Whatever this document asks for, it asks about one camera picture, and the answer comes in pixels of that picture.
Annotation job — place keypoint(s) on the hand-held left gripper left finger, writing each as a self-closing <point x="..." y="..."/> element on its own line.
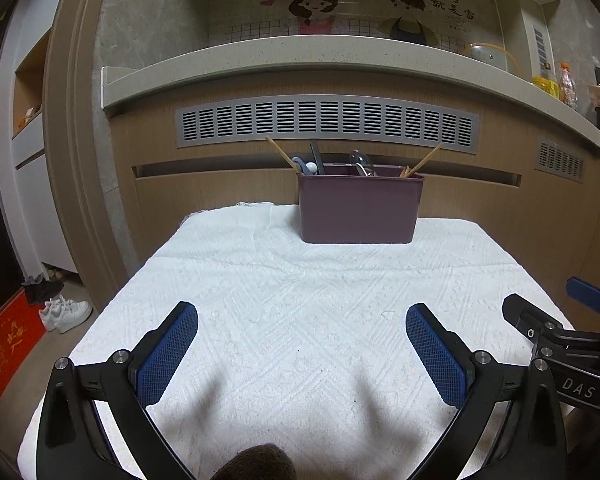
<point x="167" y="355"/>

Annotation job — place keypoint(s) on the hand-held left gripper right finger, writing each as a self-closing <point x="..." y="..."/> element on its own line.
<point x="437" y="357"/>

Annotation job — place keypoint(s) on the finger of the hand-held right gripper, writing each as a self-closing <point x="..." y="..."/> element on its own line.
<point x="525" y="322"/>
<point x="587" y="292"/>

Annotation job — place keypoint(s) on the purple utensil holder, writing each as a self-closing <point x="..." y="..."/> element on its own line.
<point x="360" y="210"/>

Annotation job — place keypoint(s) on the wooden chopstick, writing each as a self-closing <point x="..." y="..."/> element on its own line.
<point x="278" y="151"/>
<point x="425" y="159"/>

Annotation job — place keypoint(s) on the white spoon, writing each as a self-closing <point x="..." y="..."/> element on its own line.
<point x="310" y="166"/>

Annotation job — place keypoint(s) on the blue plastic spoon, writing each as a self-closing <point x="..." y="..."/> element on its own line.
<point x="297" y="164"/>

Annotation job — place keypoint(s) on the black shovel-shaped spoon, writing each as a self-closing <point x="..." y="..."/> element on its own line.
<point x="316" y="157"/>

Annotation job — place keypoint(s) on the white sneaker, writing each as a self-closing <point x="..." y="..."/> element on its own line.
<point x="52" y="312"/>
<point x="76" y="312"/>

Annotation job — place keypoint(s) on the white textured cloth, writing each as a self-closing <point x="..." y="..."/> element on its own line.
<point x="290" y="300"/>

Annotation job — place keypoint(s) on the small grey vent grille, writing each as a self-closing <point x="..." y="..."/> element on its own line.
<point x="560" y="160"/>

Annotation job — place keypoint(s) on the black shoe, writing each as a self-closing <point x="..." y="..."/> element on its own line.
<point x="42" y="290"/>

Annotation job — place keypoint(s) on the person's knee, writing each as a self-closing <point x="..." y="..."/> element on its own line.
<point x="257" y="465"/>

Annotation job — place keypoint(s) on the wooden kitchen cabinet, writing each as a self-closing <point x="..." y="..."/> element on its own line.
<point x="205" y="200"/>

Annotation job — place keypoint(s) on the red doormat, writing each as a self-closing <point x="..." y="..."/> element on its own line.
<point x="7" y="350"/>

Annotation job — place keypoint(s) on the clear bottle orange cap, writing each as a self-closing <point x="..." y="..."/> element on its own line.
<point x="567" y="87"/>

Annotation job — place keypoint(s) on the white shelf cabinet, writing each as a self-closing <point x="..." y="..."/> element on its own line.
<point x="25" y="200"/>

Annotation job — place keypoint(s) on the yellow container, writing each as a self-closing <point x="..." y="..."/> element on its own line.
<point x="547" y="85"/>

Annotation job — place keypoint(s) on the glass pot lid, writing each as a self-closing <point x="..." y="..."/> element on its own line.
<point x="487" y="54"/>

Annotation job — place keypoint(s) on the large grey vent grille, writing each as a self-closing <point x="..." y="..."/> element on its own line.
<point x="330" y="117"/>

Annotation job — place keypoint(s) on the speckled kitchen countertop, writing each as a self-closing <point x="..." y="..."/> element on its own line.
<point x="305" y="52"/>

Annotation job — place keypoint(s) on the cartoon wall sticker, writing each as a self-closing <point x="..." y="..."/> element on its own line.
<point x="315" y="7"/>

